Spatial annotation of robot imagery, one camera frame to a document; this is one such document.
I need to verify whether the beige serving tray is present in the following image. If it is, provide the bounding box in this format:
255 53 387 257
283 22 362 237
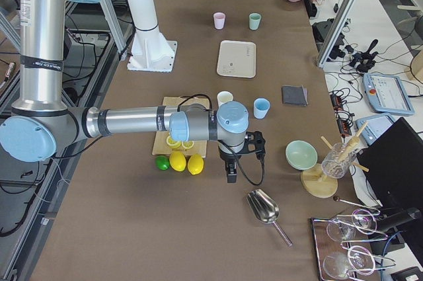
216 40 256 79

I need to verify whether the blue cup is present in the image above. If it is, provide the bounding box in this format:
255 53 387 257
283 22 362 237
253 98 270 119

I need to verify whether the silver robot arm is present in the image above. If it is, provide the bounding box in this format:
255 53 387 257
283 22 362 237
1 0 265 183

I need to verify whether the aluminium frame post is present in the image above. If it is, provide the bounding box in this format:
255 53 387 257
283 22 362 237
317 0 356 69

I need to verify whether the metal ice scoop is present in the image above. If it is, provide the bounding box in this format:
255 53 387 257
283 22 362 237
247 188 293 247

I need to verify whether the whole yellow lemon right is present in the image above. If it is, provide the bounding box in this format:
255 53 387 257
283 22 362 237
187 154 204 175

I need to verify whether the pink cup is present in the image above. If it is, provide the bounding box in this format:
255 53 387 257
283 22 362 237
213 12 226 30

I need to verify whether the whole yellow lemon left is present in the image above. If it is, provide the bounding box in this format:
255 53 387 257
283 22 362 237
169 151 186 172

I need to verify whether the lemon half right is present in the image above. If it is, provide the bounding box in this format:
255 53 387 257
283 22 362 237
181 141 195 150

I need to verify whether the mint green bowl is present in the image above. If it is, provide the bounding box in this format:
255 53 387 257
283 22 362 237
286 140 318 171

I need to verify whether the wooden cup tree stand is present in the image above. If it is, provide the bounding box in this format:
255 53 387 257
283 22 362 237
301 122 369 198

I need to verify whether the lemon half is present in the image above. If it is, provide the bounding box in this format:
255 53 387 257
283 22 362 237
166 135 182 149
181 141 195 150

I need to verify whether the wine glass lower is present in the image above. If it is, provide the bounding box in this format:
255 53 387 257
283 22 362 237
323 245 375 280

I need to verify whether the green cup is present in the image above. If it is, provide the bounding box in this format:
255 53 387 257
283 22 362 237
249 13 262 30

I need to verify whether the wine glass upper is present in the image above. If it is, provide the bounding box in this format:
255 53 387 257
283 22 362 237
327 208 377 242

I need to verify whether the wooden cutting board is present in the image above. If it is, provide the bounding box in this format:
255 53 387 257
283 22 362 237
152 97 207 158

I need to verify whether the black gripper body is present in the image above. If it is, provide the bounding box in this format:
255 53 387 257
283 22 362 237
219 131 266 161

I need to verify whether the wine glass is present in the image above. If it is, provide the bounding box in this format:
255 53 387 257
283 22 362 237
323 245 375 280
327 208 377 242

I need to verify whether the small brown spoon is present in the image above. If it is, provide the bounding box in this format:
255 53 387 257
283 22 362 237
332 196 379 212

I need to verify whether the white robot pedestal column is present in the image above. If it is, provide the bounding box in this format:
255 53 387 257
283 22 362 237
128 0 177 73

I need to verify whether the blue teach pendant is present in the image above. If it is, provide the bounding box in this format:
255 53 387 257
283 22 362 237
356 113 395 145
363 73 415 116

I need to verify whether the mirror tray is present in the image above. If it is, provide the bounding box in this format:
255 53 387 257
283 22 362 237
310 210 396 280

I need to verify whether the lemon half left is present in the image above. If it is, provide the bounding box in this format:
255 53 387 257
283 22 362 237
166 135 182 149

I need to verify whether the whole yellow lemon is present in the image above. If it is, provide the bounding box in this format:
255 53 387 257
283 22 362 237
187 154 204 175
169 151 186 172

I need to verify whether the clear textured glass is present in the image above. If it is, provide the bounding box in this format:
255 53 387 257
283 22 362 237
321 143 358 179

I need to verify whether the green lime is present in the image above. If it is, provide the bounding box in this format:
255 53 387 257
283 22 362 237
155 155 171 171

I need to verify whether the black monitor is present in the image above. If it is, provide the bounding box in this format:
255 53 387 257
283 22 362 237
356 116 423 216

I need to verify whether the cream yellow cup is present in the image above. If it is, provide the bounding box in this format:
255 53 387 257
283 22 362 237
217 91 233 107

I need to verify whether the grey folded cloth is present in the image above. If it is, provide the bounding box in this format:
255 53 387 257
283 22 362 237
282 85 308 106

